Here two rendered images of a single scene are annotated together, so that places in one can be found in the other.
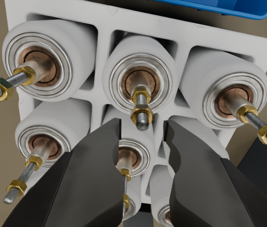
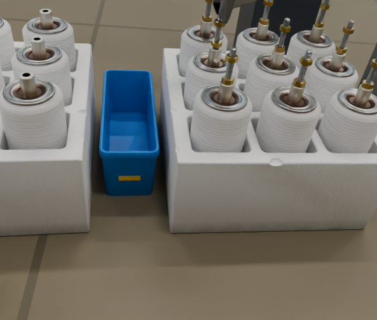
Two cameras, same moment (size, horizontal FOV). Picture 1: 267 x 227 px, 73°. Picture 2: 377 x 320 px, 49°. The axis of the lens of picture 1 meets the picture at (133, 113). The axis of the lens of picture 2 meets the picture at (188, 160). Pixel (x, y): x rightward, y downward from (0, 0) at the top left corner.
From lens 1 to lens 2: 67 cm
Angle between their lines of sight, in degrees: 46
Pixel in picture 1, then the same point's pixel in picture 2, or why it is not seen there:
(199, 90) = (205, 46)
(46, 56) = (215, 95)
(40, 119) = (268, 103)
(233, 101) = (203, 28)
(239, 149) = not seen: hidden behind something
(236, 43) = (171, 61)
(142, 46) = (190, 65)
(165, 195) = (301, 51)
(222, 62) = (185, 46)
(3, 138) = not seen: outside the picture
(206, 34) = (171, 72)
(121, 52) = (197, 71)
